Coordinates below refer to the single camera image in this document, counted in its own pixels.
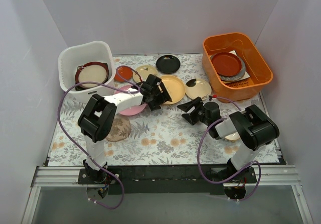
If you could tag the red plate in orange bin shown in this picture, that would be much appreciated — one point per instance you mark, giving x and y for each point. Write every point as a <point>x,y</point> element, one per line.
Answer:
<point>226,64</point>

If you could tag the pink round plate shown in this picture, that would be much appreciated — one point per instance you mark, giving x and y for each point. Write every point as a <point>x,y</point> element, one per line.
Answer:
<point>132,110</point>

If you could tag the white plastic bin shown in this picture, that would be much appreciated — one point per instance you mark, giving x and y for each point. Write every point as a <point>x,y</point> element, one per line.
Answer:
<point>74,57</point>

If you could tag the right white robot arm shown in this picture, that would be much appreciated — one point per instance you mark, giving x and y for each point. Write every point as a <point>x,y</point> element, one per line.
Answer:
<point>255,129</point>

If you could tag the floral table mat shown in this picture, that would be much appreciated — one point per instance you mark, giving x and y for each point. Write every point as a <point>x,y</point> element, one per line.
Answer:
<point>157,137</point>

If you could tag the red rimmed round plate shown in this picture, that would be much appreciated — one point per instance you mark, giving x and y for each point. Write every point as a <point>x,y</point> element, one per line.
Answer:
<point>91,74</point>

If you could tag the black square floral plate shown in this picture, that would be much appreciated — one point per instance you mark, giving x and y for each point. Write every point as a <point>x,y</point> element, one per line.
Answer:
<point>106,68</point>

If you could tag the small red plate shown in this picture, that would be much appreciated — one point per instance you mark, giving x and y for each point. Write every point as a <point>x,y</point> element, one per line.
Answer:
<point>123,74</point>

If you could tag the square board in orange bin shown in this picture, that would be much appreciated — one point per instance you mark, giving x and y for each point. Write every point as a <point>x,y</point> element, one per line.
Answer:
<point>240,82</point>

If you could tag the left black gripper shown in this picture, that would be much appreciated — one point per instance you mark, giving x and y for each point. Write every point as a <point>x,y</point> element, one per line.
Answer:
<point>155,93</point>

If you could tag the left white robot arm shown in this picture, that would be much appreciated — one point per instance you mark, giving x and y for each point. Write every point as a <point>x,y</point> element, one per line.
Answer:
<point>98,116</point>

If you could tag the cream plate with flowers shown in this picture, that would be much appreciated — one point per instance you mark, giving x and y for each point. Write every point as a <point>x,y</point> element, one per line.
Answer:
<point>144,71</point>

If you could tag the orange plastic bin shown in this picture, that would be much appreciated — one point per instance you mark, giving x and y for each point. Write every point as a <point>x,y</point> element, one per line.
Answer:
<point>259,71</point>

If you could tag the brown glass bowl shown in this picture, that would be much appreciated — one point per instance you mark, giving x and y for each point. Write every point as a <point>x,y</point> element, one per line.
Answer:
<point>120,129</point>

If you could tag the black metal base rail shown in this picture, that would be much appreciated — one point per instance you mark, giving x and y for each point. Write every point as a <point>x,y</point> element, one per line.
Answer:
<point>164,178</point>

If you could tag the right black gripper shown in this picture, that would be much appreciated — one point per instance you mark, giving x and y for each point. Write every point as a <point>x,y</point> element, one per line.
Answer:
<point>196,110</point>

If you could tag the cream plate black patch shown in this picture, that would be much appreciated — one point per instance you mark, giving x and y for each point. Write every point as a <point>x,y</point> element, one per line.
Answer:
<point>198,88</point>

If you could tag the large yellow round plate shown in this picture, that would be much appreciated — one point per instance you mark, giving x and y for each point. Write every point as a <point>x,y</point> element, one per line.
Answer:
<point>175,88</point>

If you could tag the white small bowl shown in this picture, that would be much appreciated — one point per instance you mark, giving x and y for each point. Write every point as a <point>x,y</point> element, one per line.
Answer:
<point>232,137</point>

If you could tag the grey plate in orange bin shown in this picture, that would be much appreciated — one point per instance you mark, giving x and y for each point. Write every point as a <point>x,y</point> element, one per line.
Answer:
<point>228,66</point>

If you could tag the black round plate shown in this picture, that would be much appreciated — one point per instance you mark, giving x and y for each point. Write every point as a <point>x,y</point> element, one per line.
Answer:
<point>168,64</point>

